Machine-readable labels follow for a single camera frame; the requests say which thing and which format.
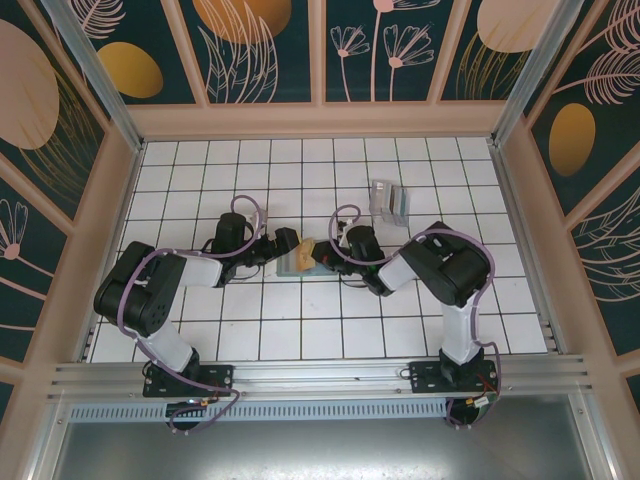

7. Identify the clear acrylic card stand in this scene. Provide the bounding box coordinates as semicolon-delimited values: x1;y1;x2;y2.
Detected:
368;178;413;228

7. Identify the tan credit card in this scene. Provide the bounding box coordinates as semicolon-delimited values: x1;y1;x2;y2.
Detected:
297;238;316;272

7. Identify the grey metal sheet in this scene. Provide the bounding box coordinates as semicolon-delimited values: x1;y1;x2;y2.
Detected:
29;419;611;480

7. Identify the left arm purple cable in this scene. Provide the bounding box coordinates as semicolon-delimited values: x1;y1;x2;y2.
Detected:
119;194;271;436

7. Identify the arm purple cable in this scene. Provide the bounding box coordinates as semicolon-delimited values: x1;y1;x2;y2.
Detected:
119;194;271;436
327;203;504;432

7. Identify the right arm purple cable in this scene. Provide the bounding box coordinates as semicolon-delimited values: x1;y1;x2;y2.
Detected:
327;203;504;432

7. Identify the aluminium mounting rail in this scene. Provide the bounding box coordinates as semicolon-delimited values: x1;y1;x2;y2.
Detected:
47;354;592;401

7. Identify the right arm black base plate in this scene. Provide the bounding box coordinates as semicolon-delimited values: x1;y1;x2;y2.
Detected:
408;359;501;396

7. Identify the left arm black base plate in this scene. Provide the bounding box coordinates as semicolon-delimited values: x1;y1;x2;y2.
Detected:
143;363;235;399

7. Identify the slotted grey cable duct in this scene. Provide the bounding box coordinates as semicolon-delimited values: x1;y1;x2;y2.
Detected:
67;401;454;422

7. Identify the aluminium frame post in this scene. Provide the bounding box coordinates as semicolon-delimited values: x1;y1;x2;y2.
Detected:
42;0;147;152
491;0;587;146

